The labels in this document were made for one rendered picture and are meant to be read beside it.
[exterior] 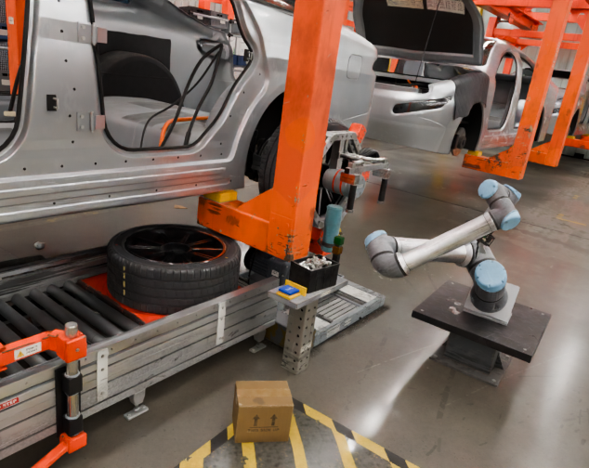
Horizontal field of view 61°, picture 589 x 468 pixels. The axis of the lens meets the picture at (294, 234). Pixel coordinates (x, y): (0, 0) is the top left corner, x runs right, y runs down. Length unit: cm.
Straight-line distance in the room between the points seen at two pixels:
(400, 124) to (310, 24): 315
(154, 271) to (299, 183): 77
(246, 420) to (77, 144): 128
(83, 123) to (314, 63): 99
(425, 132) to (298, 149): 316
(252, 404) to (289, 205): 92
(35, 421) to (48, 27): 137
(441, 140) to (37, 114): 418
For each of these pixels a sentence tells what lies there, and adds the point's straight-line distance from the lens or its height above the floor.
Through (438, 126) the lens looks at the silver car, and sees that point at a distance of 540.
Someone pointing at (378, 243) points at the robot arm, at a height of 70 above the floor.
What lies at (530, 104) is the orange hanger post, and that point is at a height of 135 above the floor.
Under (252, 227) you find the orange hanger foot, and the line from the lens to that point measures 258.
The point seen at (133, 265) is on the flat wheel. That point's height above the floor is 50.
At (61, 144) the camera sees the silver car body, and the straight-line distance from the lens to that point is 217.
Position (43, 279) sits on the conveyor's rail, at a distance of 274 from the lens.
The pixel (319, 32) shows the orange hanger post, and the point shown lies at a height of 158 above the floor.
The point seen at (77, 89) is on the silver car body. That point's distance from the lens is 217.
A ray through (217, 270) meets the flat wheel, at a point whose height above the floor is 48.
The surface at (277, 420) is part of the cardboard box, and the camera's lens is 212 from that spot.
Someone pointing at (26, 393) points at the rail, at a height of 33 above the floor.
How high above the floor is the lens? 145
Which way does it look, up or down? 19 degrees down
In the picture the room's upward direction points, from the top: 8 degrees clockwise
